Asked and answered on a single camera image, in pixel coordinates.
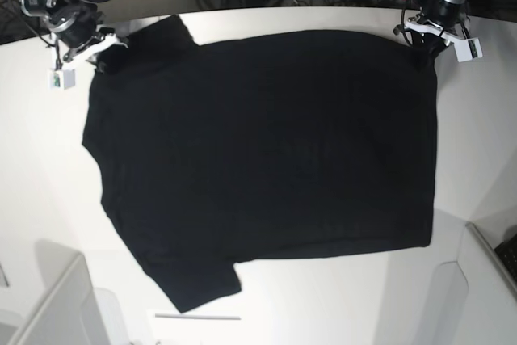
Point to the grey monitor left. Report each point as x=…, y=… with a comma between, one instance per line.
x=70, y=309

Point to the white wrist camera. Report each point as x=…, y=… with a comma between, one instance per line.
x=61, y=79
x=468, y=49

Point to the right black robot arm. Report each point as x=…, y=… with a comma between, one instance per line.
x=41, y=9

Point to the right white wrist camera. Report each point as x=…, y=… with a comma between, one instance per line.
x=61, y=79

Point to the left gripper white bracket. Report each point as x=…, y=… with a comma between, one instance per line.
x=442, y=15

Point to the black T-shirt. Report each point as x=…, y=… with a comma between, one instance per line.
x=300, y=145

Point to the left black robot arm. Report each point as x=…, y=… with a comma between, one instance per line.
x=430, y=27

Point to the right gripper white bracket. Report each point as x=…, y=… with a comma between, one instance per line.
x=78, y=35

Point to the white table slot plate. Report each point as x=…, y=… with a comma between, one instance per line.
x=202, y=317

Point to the black keyboard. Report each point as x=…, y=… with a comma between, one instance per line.
x=506, y=251

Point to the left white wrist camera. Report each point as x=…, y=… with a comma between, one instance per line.
x=468, y=49

